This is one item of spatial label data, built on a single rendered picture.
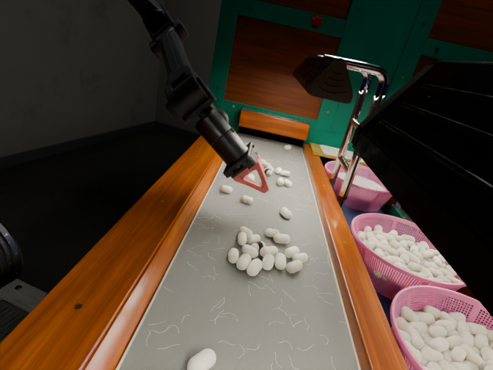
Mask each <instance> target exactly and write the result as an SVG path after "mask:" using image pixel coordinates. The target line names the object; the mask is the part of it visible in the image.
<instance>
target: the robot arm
mask: <svg viewBox="0 0 493 370"><path fill-rule="evenodd" d="M128 1H129V3H130V4H131V5H132V6H133V7H134V8H135V9H136V11H137V12H138V13H139V14H140V15H141V17H142V20H143V23H144V25H145V27H146V29H147V31H148V33H149V35H150V37H151V39H152V41H151V42H150V43H149V46H150V50H151V51H152V52H153V53H154V54H155V55H156V56H157V57H158V58H159V59H160V60H161V59H163V60H164V64H165V67H166V70H167V87H166V88H165V89H164V91H165V94H166V97H167V100H168V101H167V104H166V108H167V109H168V111H169V112H170V113H171V115H172V116H173V117H174V118H175V119H176V120H178V119H179V120H180V121H181V122H182V124H183V125H186V124H187V123H188V122H189V121H190V120H192V119H193V118H195V117H196V116H198V117H199V118H200V120H199V121H197V122H196V126H195V128H196V129H197V130H198V132H199V133H200V134H201V135H202V137H203V138H204V139H205V140H206V141H207V143H208V144H209V145H210V146H211V147H212V148H213V149H214V150H215V151H216V153H217V154H218V155H219V156H220V158H221V159H222V160H223V161H224V162H225V164H226V167H225V169H224V172H223V174H224V175H225V176H226V178H229V177H230V176H231V178H232V179H233V180H234V181H237V182H239V183H241V184H244V185H247V186H250V187H252V188H253V189H256V190H258V191H260V192H262V193H266V192H267V191H269V186H268V183H267V180H266V176H265V173H264V170H263V165H262V161H261V159H260V155H259V154H258V153H257V152H256V153H255V152H254V151H253V148H254V145H253V144H252V142H250V143H249V144H247V145H245V144H244V142H243V141H242V140H241V139H240V137H239V136H238V135H237V133H235V132H234V130H233V129H232V128H230V125H229V124H228V123H229V118H228V116H227V114H226V112H225V111H223V110H222V109H218V108H216V107H215V106H214V105H213V102H214V101H216V100H217V99H216V97H215V96H214V94H213V93H212V92H211V91H210V89H209V88H208V86H207V85H206V84H205V82H204V81H203V80H202V79H201V78H200V77H199V76H198V75H197V74H196V73H195V72H194V71H193V69H192V67H191V64H190V62H189V59H188V57H187V56H186V52H185V51H184V48H183V46H184V42H183V41H184V40H185V39H186V38H187V37H188V36H189V33H188V31H187V29H186V27H185V26H184V25H183V24H182V23H181V21H180V20H179V18H177V19H176V20H175V21H173V19H172V17H171V16H170V14H169V13H168V12H167V10H166V9H165V8H164V6H163V5H162V4H160V5H159V3H158V2H156V1H154V0H128ZM209 99H210V101H209V102H207V103H206V104H205V105H204V106H202V105H203V104H204V103H205V102H206V101H208V100H209ZM200 106H202V107H201V108H199V107H200ZM198 108H199V109H198ZM196 109H198V110H197V111H196V112H195V113H194V114H192V115H191V116H190V117H188V116H189V115H190V114H191V113H192V112H194V111H195V110H196ZM187 117H188V118H187ZM253 170H257V172H258V175H259V176H260V179H261V182H262V186H261V185H260V184H258V183H256V182H255V181H253V180H252V179H251V178H250V177H248V176H247V175H248V174H249V173H250V172H252V171H253Z"/></svg>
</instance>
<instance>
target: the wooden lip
mask: <svg viewBox="0 0 493 370"><path fill-rule="evenodd" d="M238 125H239V126H242V127H245V128H251V129H255V130H258V131H264V132H268V133H272V134H278V135H282V136H285V137H291V138H295V139H300V140H304V141H306V139H307V135H308V132H309V129H310V124H309V123H308V122H304V121H301V120H295V119H291V118H288V117H282V116H279V115H273V114H269V113H265V112H259V111H255V110H252V109H246V108H243V109H242V110H241V114H240V118H239V122H238Z"/></svg>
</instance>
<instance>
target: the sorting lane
mask: <svg viewBox="0 0 493 370"><path fill-rule="evenodd" d="M237 135H238V136H239V137H240V139H241V140H242V141H243V142H244V144H245V143H248V144H249V143H250V142H252V144H253V145H254V148H253V151H254V152H255V153H256V152H257V153H258V154H259V155H260V159H264V160H265V161H266V162H268V163H269V164H271V166H272V167H273V168H274V171H275V169H277V168H278V167H281V168H282V170H286V171H289V172H290V176H289V177H285V176H282V175H280V174H276V173H275V172H274V171H273V172H272V175H270V176H268V175H267V174H265V176H266V180H267V183H268V186H269V191H267V192H266V193H262V192H260V191H258V190H256V189H253V188H252V187H250V186H247V185H244V184H241V183H239V182H237V181H234V180H233V179H232V178H231V176H230V177H229V178H226V176H225V175H224V174H223V172H224V169H225V167H226V164H225V162H224V161H223V162H222V165H221V167H220V168H219V171H218V173H217V174H216V177H215V179H214V180H213V182H212V184H211V186H210V188H209V190H208V192H207V194H206V196H205V198H204V200H203V202H202V204H201V205H200V207H199V209H198V211H197V213H196V215H195V217H194V219H193V221H192V223H191V225H190V227H189V229H188V230H187V232H186V235H185V236H184V238H183V241H182V242H181V244H180V246H179V248H178V250H177V252H176V254H175V256H174V258H173V259H172V262H171V264H170V265H169V268H168V270H167V271H166V273H165V275H164V277H163V279H162V281H161V283H160V285H159V287H158V289H157V291H156V293H155V294H154V296H153V298H152V300H151V302H150V304H149V306H148V308H147V310H146V312H145V314H144V316H143V317H142V320H141V322H140V323H139V326H138V327H137V329H136V332H135V333H134V336H133V338H132V339H131V341H130V343H129V345H128V347H127V349H126V351H125V353H124V355H123V357H122V359H121V361H120V362H119V364H118V366H117V368H116V370H187V364H188V362H189V360H190V359H191V358H192V357H194V356H195V355H196V354H198V353H199V352H201V351H203V350H204V349H212V350H213V351H214V352H215V354H216V362H215V364H214V365H213V366H212V367H211V368H209V370H361V368H360V366H359V361H358V357H357V353H356V350H355V346H354V342H353V338H352V335H351V331H350V327H349V324H348V320H347V316H346V311H345V308H344V305H343V300H342V297H341V294H340V289H339V285H338V283H337V278H336V274H335V270H334V267H333V263H332V259H331V255H330V252H329V248H328V244H327V241H326V237H325V233H324V229H323V225H322V222H321V217H320V214H319V211H318V206H317V203H316V200H315V195H314V192H313V187H312V184H311V181H310V176H309V173H308V170H307V165H306V161H305V159H304V154H303V150H302V148H297V147H294V146H291V149H290V150H285V149H284V147H285V146H286V145H283V144H280V143H276V142H270V141H267V140H263V139H257V138H254V137H248V136H244V135H240V134H237ZM278 178H283V180H285V179H288V180H289V181H291V182H292V184H293V185H292V187H287V186H286V185H284V184H283V186H278V185H277V179H278ZM223 185H225V186H231V187H232V188H233V191H232V192H231V193H230V194H229V193H226V192H223V191H222V190H221V186H223ZM243 195H246V196H248V197H252V199H253V200H254V201H253V203H252V204H248V203H243V202H242V201H241V197H242V196H243ZM282 207H286V208H287V209H288V210H289V211H290V212H291V213H292V216H291V218H290V219H286V218H284V217H283V216H282V215H281V213H280V209H281V208H282ZM242 226H244V227H246V228H248V229H250V230H251V231H252V233H253V235H255V234H257V235H259V236H260V242H264V243H265V245H266V247H269V246H275V247H276V248H277V249H278V253H283V254H285V250H286V249H287V248H289V247H292V246H296V247H298V248H299V253H306V254H307V256H308V259H307V261H306V262H304V263H303V267H302V269H301V270H300V271H298V272H295V273H293V274H291V273H289V272H288V271H287V270H286V267H285V268H284V269H282V270H279V269H277V268H276V267H275V264H274V265H273V267H272V268H271V269H270V270H265V269H264V268H263V267H262V269H261V270H260V271H259V273H258V274H257V275H256V276H249V275H248V274H247V269H245V270H239V269H238V268H237V266H236V263H235V264H232V263H230V262H229V260H228V252H229V250H230V249H231V248H236V249H237V250H238V259H239V258H240V257H241V255H243V253H242V250H241V249H242V247H243V245H240V244H239V243H238V234H239V228H240V227H242ZM268 228H271V229H277V230H278V231H279V232H280V233H281V234H287V235H289V237H290V241H289V243H287V244H280V243H276V242H275V241H274V239H273V237H270V236H267V235H266V234H265V232H266V229H268Z"/></svg>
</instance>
